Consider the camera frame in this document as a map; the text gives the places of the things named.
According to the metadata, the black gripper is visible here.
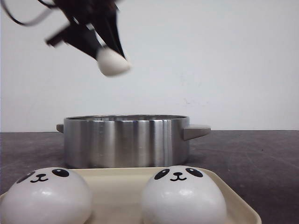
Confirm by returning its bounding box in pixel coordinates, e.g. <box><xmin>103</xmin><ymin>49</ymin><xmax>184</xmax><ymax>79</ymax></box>
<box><xmin>46</xmin><ymin>0</ymin><xmax>125</xmax><ymax>61</ymax></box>

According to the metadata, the panda bun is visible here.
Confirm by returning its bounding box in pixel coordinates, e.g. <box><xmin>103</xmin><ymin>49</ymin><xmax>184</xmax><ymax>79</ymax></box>
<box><xmin>141</xmin><ymin>166</ymin><xmax>227</xmax><ymax>224</ymax></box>
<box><xmin>96</xmin><ymin>48</ymin><xmax>131</xmax><ymax>77</ymax></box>
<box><xmin>0</xmin><ymin>167</ymin><xmax>92</xmax><ymax>224</ymax></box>

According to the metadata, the stainless steel steamer pot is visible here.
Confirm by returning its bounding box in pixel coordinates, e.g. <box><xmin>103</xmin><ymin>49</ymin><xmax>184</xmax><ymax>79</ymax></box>
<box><xmin>56</xmin><ymin>114</ymin><xmax>211</xmax><ymax>168</ymax></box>

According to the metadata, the cream plastic tray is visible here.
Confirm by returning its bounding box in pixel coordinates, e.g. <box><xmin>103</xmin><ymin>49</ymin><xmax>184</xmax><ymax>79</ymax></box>
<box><xmin>72</xmin><ymin>168</ymin><xmax>261</xmax><ymax>224</ymax></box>

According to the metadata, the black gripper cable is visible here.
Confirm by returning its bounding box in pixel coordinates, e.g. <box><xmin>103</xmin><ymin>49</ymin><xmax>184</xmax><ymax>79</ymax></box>
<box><xmin>0</xmin><ymin>0</ymin><xmax>59</xmax><ymax>27</ymax></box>

